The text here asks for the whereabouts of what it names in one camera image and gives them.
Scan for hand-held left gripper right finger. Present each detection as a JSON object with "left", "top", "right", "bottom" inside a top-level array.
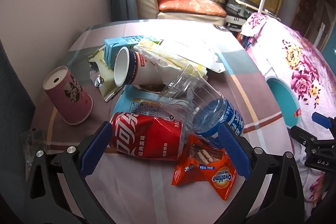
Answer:
[{"left": 218, "top": 122, "right": 306, "bottom": 224}]

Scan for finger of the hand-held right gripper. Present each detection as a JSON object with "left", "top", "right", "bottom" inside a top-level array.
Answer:
[
  {"left": 290, "top": 126, "right": 336, "bottom": 151},
  {"left": 312, "top": 112, "right": 336, "bottom": 130}
]

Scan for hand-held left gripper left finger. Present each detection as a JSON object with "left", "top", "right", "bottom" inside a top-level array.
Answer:
[{"left": 24, "top": 121, "right": 113, "bottom": 224}]

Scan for teal bin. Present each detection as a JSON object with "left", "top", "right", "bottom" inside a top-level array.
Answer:
[{"left": 265, "top": 76, "right": 301, "bottom": 128}]

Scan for red cola can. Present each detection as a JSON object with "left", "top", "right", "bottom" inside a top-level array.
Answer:
[{"left": 109, "top": 112, "right": 185, "bottom": 161}]

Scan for light blue wet wipe packet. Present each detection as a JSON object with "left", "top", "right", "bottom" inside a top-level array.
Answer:
[{"left": 113, "top": 85, "right": 184, "bottom": 125}]

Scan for pale green orange snack wrapper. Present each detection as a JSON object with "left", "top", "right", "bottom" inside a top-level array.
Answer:
[{"left": 87, "top": 52, "right": 125, "bottom": 103}]

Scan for plastic water bottle blue label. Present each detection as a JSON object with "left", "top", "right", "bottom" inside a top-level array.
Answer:
[{"left": 157, "top": 97, "right": 245, "bottom": 148}]

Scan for orange snack packet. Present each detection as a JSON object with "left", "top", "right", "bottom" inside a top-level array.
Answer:
[{"left": 171, "top": 134, "right": 238, "bottom": 201}]

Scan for floral blanket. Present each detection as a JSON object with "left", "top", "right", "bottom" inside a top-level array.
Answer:
[{"left": 238, "top": 13, "right": 336, "bottom": 216}]

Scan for pink paper cup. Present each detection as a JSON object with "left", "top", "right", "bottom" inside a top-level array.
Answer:
[{"left": 43, "top": 66, "right": 94, "bottom": 126}]

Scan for plaid bed sheet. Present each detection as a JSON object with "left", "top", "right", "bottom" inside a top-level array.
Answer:
[{"left": 29, "top": 19, "right": 292, "bottom": 224}]

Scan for clear plastic cup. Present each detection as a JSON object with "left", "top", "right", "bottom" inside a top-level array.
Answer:
[{"left": 159, "top": 64, "right": 225, "bottom": 119}]

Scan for dark grey fabric panel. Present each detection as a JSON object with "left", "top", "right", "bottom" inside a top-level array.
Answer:
[{"left": 0, "top": 40, "right": 36, "bottom": 188}]

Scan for white paper cup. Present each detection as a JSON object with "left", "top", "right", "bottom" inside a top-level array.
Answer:
[{"left": 114, "top": 47, "right": 168, "bottom": 87}]

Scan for light blue milk carton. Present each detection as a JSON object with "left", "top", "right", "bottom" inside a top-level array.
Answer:
[{"left": 99, "top": 35, "right": 155, "bottom": 69}]

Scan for crumpled white tissue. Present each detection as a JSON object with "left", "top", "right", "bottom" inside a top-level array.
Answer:
[{"left": 155, "top": 61, "right": 184, "bottom": 85}]

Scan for dark wooden cabinet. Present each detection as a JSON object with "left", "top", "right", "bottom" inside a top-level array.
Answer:
[{"left": 290, "top": 0, "right": 336, "bottom": 51}]

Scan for stacked stereo appliances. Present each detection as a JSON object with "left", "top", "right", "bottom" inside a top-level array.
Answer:
[{"left": 223, "top": 0, "right": 260, "bottom": 30}]

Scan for orange cushion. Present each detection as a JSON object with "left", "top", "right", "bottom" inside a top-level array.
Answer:
[{"left": 157, "top": 0, "right": 227, "bottom": 17}]

